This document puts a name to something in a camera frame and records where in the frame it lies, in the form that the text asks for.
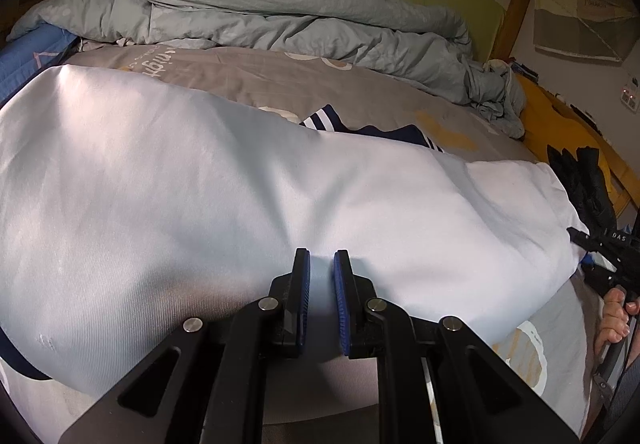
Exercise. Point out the wooden bed frame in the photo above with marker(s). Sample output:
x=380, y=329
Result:
x=515, y=9

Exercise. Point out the wall poster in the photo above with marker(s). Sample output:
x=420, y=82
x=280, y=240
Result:
x=580, y=19

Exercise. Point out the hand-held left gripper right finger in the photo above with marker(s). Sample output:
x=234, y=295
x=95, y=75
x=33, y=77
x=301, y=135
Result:
x=342, y=314

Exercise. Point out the blue pillow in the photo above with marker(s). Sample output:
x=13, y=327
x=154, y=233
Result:
x=30, y=59

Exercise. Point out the grey printed bed sheet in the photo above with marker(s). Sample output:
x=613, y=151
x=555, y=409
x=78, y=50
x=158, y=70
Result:
x=350, y=84

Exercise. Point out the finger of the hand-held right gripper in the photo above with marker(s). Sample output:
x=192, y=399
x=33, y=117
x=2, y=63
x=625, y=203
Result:
x=587, y=238
x=590, y=260

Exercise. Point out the black puffer jacket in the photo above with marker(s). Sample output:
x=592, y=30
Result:
x=587, y=184

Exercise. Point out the grey-green duvet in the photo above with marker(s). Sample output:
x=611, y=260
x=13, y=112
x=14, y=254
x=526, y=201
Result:
x=280, y=9

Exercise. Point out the white and navy jacket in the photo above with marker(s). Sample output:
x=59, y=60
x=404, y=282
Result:
x=250, y=204

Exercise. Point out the white wall switch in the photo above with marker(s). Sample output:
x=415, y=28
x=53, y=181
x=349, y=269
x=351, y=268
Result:
x=630, y=95

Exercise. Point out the person's right hand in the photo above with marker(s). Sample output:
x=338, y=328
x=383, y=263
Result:
x=612, y=319

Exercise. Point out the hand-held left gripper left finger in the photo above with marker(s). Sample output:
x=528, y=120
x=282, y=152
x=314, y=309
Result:
x=300, y=314

